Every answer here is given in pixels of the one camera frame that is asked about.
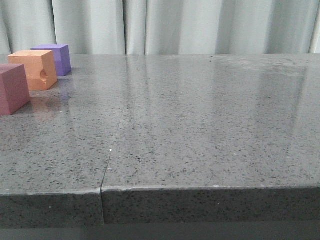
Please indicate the orange foam cube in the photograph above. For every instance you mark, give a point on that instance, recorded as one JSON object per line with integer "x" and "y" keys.
{"x": 40, "y": 68}

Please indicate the grey pleated curtain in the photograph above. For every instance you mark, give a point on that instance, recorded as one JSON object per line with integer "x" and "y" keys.
{"x": 156, "y": 27}

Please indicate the purple foam cube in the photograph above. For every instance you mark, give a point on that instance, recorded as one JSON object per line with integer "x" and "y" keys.
{"x": 61, "y": 57}

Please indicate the pink foam cube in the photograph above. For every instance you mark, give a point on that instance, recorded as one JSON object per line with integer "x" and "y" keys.
{"x": 14, "y": 91}

